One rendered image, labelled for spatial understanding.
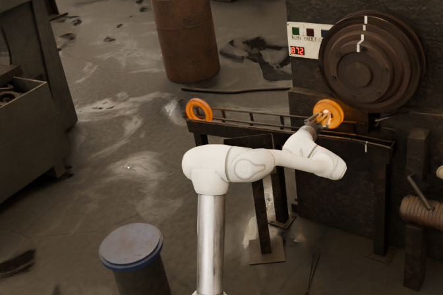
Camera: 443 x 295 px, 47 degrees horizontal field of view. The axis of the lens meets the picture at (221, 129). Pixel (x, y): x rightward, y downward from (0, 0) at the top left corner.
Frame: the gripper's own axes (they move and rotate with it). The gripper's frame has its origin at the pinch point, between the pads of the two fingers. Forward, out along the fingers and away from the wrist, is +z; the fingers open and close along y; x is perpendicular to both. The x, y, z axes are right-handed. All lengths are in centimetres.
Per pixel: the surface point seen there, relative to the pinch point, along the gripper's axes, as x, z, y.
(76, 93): -87, 81, -333
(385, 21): 49, 1, 29
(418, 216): -35, -19, 51
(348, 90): 18.5, -8.0, 15.1
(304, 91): 2.3, 11.0, -18.1
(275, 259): -82, -34, -21
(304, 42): 29.3, 14.0, -17.4
